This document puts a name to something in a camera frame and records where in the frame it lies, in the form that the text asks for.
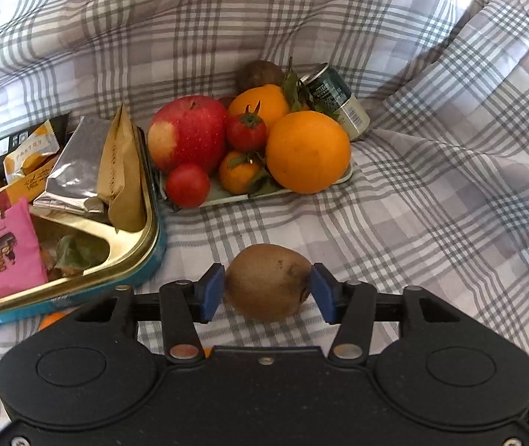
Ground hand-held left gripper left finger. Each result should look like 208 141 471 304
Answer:
75 262 225 364

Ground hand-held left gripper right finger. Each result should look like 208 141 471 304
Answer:
311 262 460 366

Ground brown kiwi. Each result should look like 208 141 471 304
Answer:
224 244 314 321
238 60 286 92

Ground white fruit tray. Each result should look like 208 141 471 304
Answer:
159 149 354 209

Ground blue snack tin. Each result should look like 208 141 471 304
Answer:
0 125 168 333

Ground small red tomato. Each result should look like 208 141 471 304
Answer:
165 163 211 209

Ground mandarin with leaves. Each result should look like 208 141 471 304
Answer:
218 149 266 195

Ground crumpled green wrapper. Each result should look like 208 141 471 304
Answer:
53 235 110 273

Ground large orange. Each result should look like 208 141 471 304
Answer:
265 110 353 195

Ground grey plaid blanket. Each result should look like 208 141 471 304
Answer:
0 0 529 412

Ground tan paper snack packet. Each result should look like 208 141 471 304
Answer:
97 102 147 233

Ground red apple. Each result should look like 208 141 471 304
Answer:
147 95 228 175

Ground red tomato with stem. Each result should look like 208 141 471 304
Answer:
225 103 268 153

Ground silver foil snack packet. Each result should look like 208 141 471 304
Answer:
32 116 117 215

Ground green drink can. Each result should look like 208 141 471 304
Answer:
304 62 371 143

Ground pink snack packet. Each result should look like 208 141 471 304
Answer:
0 197 50 299

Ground green citrus leaves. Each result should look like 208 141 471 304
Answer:
281 56 340 122

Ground orange snack bar packet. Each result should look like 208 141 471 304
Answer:
0 166 62 206

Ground orange white pastry packet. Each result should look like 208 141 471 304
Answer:
3 118 71 183

